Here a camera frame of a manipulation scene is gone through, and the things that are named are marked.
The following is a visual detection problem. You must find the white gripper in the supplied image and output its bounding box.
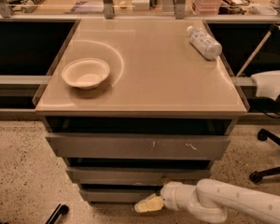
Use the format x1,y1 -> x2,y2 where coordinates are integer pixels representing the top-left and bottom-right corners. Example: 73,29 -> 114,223
134,182 -> 197,213

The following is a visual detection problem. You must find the grey drawer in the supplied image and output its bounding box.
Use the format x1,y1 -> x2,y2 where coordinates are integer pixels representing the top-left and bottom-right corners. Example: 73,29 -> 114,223
66,167 -> 209,186
46,133 -> 231,160
79,189 -> 156,203

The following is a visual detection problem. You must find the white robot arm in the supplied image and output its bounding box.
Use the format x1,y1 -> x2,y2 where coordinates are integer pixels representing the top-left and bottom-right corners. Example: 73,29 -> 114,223
134,179 -> 280,224

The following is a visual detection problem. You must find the grey bottom drawer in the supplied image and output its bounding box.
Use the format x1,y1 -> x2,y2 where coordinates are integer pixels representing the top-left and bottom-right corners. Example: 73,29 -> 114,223
79,189 -> 156,203

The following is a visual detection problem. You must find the grey drawer cabinet with top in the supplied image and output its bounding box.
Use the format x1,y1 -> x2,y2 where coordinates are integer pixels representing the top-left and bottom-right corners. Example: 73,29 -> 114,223
35,19 -> 248,190

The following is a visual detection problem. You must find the grey top drawer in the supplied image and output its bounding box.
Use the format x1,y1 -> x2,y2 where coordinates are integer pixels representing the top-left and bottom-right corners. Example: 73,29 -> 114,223
46,133 -> 231,160

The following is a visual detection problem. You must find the black object on floor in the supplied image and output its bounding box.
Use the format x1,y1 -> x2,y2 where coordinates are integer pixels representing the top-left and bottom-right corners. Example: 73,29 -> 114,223
46,203 -> 69,224

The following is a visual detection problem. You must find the white paper bowl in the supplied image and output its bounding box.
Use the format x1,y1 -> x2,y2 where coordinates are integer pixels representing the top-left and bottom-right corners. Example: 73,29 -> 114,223
62,58 -> 110,90

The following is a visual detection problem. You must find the white chair seat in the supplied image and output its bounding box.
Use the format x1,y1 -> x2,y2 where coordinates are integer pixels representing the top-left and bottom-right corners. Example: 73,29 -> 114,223
251,70 -> 280,101

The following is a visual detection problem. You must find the clear plastic water bottle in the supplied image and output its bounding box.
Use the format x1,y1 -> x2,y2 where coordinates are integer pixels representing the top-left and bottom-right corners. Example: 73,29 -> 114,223
187,26 -> 222,61

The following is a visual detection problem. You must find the small round yellow ball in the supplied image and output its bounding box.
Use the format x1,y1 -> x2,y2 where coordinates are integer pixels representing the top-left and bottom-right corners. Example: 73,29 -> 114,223
119,0 -> 127,8

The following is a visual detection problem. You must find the purple booklet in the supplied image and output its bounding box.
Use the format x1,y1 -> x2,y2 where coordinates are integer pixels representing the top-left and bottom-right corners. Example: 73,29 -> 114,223
70,1 -> 104,14

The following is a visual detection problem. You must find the white stick with black tip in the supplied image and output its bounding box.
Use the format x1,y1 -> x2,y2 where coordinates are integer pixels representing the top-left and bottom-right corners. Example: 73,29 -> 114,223
236,24 -> 280,77

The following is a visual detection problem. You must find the black ribbed tool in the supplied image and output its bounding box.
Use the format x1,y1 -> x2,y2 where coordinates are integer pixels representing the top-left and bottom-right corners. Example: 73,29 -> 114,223
21,0 -> 45,13

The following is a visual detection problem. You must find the clutter of cables and parts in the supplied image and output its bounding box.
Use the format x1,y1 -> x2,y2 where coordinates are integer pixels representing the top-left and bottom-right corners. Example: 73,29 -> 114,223
218,0 -> 250,15

